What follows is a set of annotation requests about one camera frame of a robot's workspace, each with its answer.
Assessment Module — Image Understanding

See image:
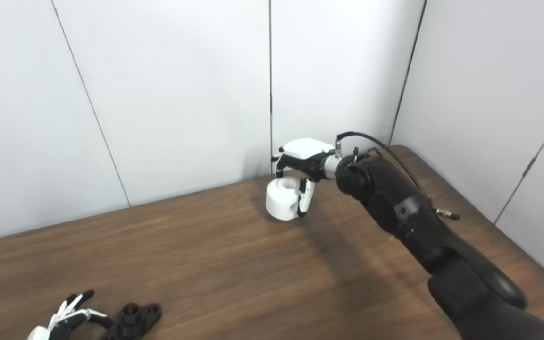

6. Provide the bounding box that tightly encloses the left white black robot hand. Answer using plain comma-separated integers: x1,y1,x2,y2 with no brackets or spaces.
26,289,115,340

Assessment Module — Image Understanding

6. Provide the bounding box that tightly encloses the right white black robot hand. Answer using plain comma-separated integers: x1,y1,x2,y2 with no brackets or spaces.
272,138,336,218

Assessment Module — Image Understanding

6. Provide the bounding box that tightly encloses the round white piece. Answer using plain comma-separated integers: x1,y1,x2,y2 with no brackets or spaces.
266,177,303,221

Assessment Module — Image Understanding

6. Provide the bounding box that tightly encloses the black flanged holder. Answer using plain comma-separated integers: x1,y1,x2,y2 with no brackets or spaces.
101,303,162,340

